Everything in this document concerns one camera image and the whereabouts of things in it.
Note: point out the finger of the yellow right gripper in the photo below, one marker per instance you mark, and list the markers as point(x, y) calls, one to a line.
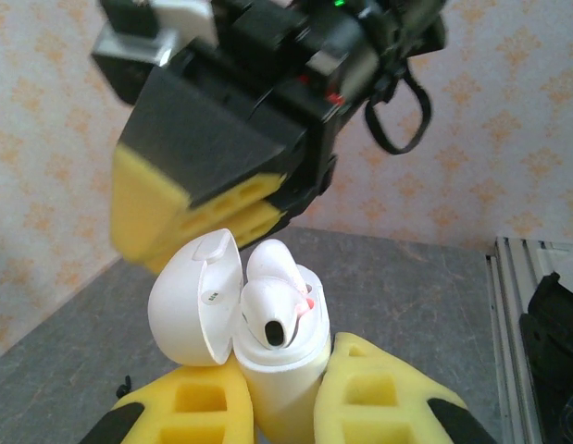
point(198, 139)
point(263, 222)

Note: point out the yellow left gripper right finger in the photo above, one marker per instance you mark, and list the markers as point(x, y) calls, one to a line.
point(351, 407)

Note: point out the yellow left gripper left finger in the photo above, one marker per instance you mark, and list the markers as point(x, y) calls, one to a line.
point(175, 407)

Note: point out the small white cap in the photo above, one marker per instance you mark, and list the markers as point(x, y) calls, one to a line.
point(184, 305)

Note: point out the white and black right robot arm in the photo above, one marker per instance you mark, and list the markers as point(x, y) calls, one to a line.
point(559, 347)

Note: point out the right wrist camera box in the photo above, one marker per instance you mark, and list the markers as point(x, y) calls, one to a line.
point(128, 46)

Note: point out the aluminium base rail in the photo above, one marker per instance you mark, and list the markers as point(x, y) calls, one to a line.
point(508, 324)

